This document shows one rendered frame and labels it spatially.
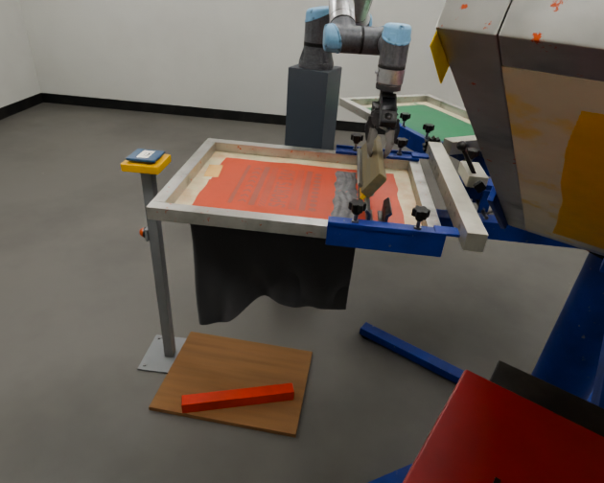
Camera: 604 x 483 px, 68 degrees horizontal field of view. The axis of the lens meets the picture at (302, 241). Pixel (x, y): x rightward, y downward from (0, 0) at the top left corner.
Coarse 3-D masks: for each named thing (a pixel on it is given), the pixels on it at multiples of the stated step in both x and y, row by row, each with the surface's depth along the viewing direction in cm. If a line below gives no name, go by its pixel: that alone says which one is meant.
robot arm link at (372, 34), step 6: (366, 30) 125; (372, 30) 125; (378, 30) 126; (366, 36) 125; (372, 36) 125; (378, 36) 125; (366, 42) 125; (372, 42) 126; (366, 48) 127; (372, 48) 127; (360, 54) 129; (366, 54) 129; (372, 54) 129; (378, 54) 129
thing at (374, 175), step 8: (376, 144) 140; (376, 152) 133; (368, 160) 135; (376, 160) 128; (368, 168) 130; (376, 168) 124; (384, 168) 126; (368, 176) 125; (376, 176) 120; (384, 176) 120; (368, 184) 121; (376, 184) 121; (360, 192) 122; (368, 192) 122
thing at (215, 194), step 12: (216, 180) 144; (204, 192) 136; (216, 192) 136; (228, 192) 137; (324, 192) 142; (192, 204) 128; (204, 204) 129; (216, 204) 129; (228, 204) 130; (240, 204) 130; (324, 204) 134; (372, 204) 136; (396, 204) 137; (300, 216) 127; (312, 216) 127; (324, 216) 128; (360, 216) 129; (396, 216) 131
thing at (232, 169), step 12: (228, 168) 153; (240, 168) 154; (288, 168) 157; (300, 168) 157; (312, 168) 158; (324, 168) 159; (336, 168) 159; (228, 180) 144; (324, 180) 149; (336, 180) 150; (384, 192) 144; (396, 192) 145
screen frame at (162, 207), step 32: (192, 160) 148; (320, 160) 164; (352, 160) 163; (384, 160) 161; (160, 192) 126; (416, 192) 140; (224, 224) 118; (256, 224) 117; (288, 224) 116; (320, 224) 116
